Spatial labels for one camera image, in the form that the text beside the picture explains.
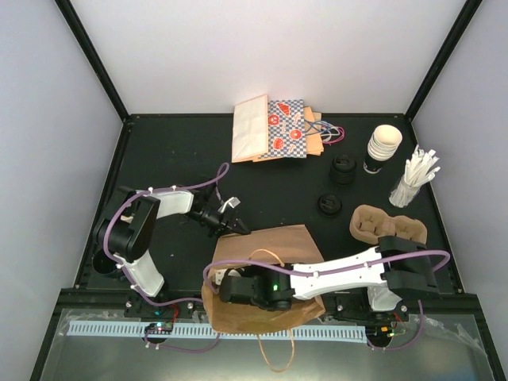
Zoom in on large brown paper bag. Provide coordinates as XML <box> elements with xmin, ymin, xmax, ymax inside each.
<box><xmin>201</xmin><ymin>224</ymin><xmax>326</xmax><ymax>373</ymax></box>

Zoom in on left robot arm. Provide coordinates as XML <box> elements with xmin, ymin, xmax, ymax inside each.
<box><xmin>93</xmin><ymin>183</ymin><xmax>251</xmax><ymax>317</ymax></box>

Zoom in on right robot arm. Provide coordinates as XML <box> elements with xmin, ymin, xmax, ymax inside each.
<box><xmin>213</xmin><ymin>236</ymin><xmax>449</xmax><ymax>320</ymax></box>

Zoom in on near black lid stack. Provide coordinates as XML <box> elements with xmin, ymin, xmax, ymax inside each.
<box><xmin>317</xmin><ymin>193</ymin><xmax>342</xmax><ymax>217</ymax></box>

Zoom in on black lid stack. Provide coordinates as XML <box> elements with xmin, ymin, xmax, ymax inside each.
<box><xmin>317</xmin><ymin>193</ymin><xmax>342</xmax><ymax>217</ymax></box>
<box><xmin>329</xmin><ymin>154</ymin><xmax>356</xmax><ymax>186</ymax></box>

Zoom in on flat brown paper bags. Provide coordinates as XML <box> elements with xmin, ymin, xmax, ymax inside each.
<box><xmin>303</xmin><ymin>106</ymin><xmax>324</xmax><ymax>156</ymax></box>

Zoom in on blue checkered paper bag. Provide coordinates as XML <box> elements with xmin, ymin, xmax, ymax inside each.
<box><xmin>255</xmin><ymin>99</ymin><xmax>306</xmax><ymax>161</ymax></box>

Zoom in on far black lid stack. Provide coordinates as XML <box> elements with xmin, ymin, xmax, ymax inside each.
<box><xmin>329</xmin><ymin>154</ymin><xmax>356</xmax><ymax>186</ymax></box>

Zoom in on round black table hole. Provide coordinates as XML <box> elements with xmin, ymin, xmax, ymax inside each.
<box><xmin>91</xmin><ymin>252</ymin><xmax>125</xmax><ymax>281</ymax></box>

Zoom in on stack of paper cups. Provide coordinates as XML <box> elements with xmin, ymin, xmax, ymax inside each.
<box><xmin>363</xmin><ymin>125</ymin><xmax>403</xmax><ymax>174</ymax></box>

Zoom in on glass of white stirrers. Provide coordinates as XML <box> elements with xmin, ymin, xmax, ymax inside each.
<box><xmin>389</xmin><ymin>145</ymin><xmax>441</xmax><ymax>208</ymax></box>

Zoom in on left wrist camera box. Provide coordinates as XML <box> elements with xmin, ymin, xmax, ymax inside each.
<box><xmin>218</xmin><ymin>196</ymin><xmax>241</xmax><ymax>214</ymax></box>

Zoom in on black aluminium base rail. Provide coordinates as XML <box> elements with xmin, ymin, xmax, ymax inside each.
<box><xmin>166</xmin><ymin>291</ymin><xmax>370</xmax><ymax>314</ymax></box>

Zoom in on white slotted cable duct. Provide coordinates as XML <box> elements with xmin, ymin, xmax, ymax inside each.
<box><xmin>67</xmin><ymin>321</ymin><xmax>367</xmax><ymax>344</ymax></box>

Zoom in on black left frame post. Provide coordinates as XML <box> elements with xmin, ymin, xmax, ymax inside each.
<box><xmin>55</xmin><ymin>0</ymin><xmax>129</xmax><ymax>121</ymax></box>

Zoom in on black frame post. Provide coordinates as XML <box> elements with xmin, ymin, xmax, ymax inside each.
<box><xmin>405</xmin><ymin>0</ymin><xmax>483</xmax><ymax>121</ymax></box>
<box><xmin>55</xmin><ymin>0</ymin><xmax>129</xmax><ymax>121</ymax></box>

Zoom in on black right frame post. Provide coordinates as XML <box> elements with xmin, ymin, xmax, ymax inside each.
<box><xmin>405</xmin><ymin>0</ymin><xmax>483</xmax><ymax>121</ymax></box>

